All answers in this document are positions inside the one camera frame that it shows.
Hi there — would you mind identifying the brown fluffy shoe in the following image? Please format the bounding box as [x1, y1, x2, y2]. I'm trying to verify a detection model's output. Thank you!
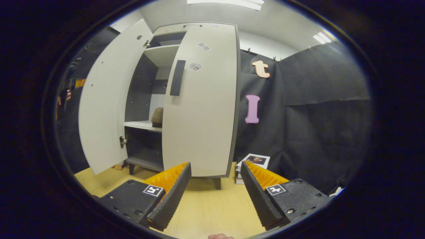
[151, 107, 164, 128]

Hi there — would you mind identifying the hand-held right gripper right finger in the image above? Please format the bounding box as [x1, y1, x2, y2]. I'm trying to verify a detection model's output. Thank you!
[241, 160, 331, 230]

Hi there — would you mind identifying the white photo box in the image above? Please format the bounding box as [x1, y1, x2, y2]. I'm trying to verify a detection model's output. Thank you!
[235, 153, 271, 185]

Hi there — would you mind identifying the long ceiling light panel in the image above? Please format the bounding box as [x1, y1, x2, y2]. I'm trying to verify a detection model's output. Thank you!
[187, 0, 265, 11]

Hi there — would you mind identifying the small ceiling light panel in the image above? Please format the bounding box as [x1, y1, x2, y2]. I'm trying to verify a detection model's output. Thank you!
[313, 32, 332, 44]

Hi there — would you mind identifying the white shoe cabinet door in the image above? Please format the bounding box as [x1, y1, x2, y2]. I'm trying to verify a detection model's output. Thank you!
[78, 18, 154, 175]
[162, 23, 238, 178]

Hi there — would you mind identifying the white grey shoe cabinet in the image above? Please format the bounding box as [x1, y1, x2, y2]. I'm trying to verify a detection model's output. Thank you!
[124, 22, 241, 190]

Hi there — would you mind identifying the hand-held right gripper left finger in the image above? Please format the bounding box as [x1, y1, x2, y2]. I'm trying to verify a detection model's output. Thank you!
[99, 162, 192, 232]

